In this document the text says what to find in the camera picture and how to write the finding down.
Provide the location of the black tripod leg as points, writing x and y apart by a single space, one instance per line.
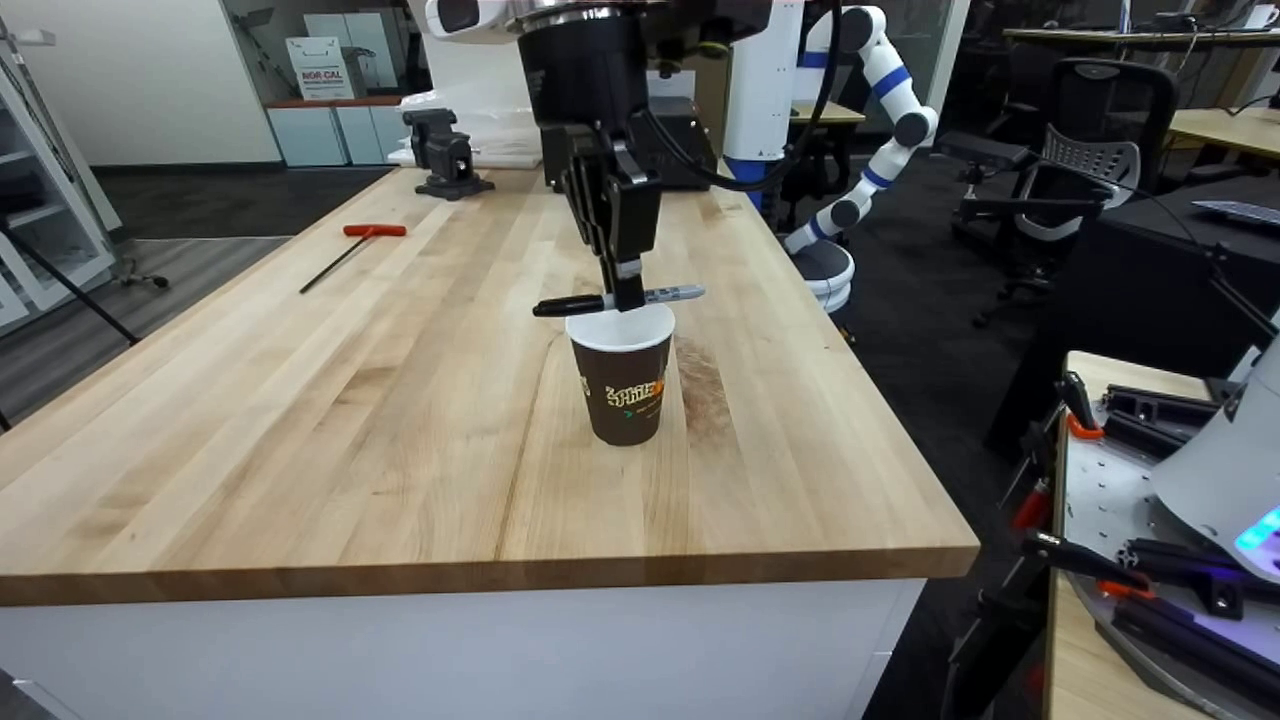
66 284

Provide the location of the grey marker pen black cap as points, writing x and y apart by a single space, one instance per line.
675 291

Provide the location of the black bench vise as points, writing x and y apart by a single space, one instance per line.
445 158

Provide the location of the white paper sign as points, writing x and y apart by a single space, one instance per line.
321 67

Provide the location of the black mesh office chair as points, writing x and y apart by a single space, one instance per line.
1083 163

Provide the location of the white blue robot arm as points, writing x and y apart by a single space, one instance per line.
760 80

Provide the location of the white low cabinet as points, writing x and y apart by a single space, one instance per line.
334 135

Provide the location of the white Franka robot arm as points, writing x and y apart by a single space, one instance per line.
465 80

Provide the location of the wooden side table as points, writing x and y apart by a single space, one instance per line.
1086 640

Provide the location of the brown paper coffee cup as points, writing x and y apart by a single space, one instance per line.
626 387

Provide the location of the white shelf unit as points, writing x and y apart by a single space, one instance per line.
43 200

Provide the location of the white workbench drawer cabinet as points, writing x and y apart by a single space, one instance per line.
465 655

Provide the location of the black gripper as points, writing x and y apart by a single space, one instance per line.
615 185

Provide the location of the black orange bar clamp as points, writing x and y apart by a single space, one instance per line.
1020 535

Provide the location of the grey laptop device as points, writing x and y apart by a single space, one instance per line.
1235 466

